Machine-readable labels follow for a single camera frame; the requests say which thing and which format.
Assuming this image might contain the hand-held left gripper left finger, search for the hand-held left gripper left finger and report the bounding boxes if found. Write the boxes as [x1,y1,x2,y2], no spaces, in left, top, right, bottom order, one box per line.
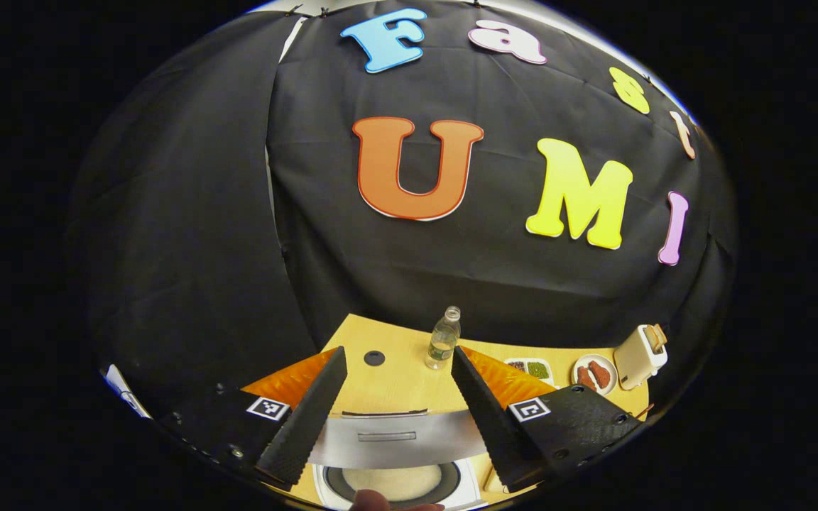
[159,346,349,490]

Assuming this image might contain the white rice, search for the white rice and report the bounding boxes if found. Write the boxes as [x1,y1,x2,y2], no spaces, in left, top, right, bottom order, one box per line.
[342,465,445,502]

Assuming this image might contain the white two-compartment dish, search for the white two-compartment dish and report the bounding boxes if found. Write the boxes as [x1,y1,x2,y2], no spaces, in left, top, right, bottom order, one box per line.
[503,358,555,388]

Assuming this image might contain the clear plastic water bottle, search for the clear plastic water bottle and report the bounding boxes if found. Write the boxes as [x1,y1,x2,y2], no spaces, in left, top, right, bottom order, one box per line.
[425,306,462,370]

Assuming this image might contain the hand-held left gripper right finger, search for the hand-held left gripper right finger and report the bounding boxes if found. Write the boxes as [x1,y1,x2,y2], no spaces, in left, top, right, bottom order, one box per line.
[450,346,643,494]

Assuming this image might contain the white rice cooker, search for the white rice cooker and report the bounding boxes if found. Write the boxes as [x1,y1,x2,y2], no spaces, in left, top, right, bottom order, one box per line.
[308,408,489,511]

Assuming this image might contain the black backdrop cloth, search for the black backdrop cloth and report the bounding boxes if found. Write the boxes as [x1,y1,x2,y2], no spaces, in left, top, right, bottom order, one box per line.
[68,0,736,419]

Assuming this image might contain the clear plastic container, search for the clear plastic container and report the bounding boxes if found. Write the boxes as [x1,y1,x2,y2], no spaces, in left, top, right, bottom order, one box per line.
[482,465,511,495]

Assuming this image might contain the round white plate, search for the round white plate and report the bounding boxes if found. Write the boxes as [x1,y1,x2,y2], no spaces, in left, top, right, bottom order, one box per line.
[571,354,618,396]

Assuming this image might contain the white toaster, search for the white toaster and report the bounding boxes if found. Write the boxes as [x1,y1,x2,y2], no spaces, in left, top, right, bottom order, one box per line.
[613,324,669,390]

